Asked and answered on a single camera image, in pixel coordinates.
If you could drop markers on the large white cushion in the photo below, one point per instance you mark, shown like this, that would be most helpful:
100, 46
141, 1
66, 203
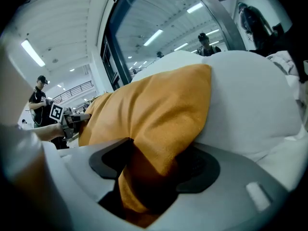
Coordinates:
247, 100

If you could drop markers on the metal framed glass panel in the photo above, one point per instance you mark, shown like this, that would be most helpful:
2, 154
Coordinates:
226, 25

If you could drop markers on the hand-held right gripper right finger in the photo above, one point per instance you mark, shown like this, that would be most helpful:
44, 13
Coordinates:
223, 201

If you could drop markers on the crumpled white cloth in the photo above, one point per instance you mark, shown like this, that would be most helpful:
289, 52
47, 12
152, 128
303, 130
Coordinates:
285, 62

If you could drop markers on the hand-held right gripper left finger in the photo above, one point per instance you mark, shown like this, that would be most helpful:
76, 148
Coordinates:
79, 162

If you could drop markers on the long ceiling lamp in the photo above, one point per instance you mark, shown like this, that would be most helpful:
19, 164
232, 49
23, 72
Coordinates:
32, 53

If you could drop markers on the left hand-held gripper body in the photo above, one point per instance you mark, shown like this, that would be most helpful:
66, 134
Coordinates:
68, 126

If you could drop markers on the white seat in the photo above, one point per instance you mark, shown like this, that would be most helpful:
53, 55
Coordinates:
286, 157

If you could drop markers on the person's left forearm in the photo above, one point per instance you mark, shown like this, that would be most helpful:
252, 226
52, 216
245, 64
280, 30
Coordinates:
49, 131

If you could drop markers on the orange pillow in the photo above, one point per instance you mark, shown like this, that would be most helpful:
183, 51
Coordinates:
154, 114

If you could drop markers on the dark balcony railing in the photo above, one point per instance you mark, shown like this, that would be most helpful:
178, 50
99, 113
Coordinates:
74, 88

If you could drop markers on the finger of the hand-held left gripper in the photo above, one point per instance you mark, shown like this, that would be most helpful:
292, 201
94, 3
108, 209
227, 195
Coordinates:
80, 116

